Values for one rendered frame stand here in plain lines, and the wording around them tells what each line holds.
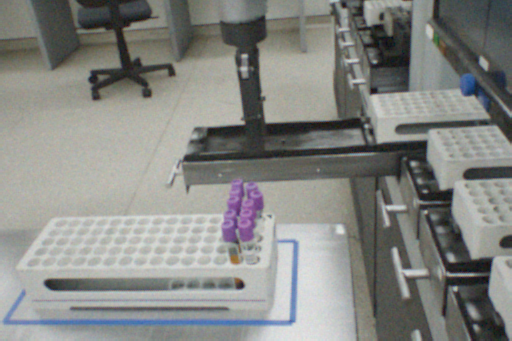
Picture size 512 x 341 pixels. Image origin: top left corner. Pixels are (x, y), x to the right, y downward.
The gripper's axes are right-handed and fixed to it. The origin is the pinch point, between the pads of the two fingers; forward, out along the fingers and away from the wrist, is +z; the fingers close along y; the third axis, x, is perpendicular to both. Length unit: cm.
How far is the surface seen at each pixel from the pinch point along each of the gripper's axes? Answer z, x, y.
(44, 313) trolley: 2.5, 23.3, -40.2
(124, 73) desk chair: 72, 112, 243
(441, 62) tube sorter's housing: -5.5, -34.5, 10.7
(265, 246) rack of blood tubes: -3.3, -3.6, -37.0
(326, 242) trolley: 3.0, -10.7, -29.1
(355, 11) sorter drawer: 3, -26, 85
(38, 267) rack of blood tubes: -3.7, 22.6, -39.1
